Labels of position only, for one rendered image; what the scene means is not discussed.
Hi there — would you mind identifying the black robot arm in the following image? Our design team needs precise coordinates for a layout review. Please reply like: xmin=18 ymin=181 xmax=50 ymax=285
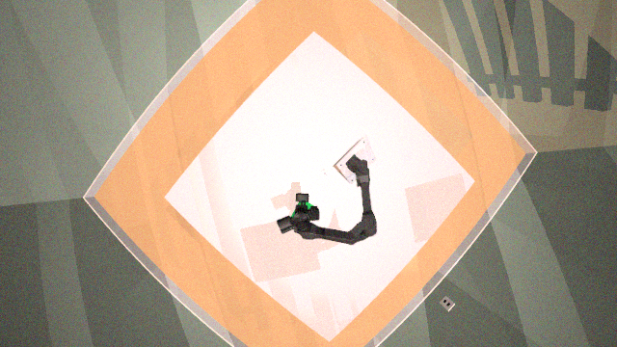
xmin=276 ymin=154 xmax=378 ymax=246

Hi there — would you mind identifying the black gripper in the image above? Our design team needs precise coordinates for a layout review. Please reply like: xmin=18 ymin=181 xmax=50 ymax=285
xmin=295 ymin=193 xmax=309 ymax=213

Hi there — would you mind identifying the green circuit board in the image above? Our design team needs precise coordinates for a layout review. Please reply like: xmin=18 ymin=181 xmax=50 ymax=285
xmin=291 ymin=202 xmax=314 ymax=218

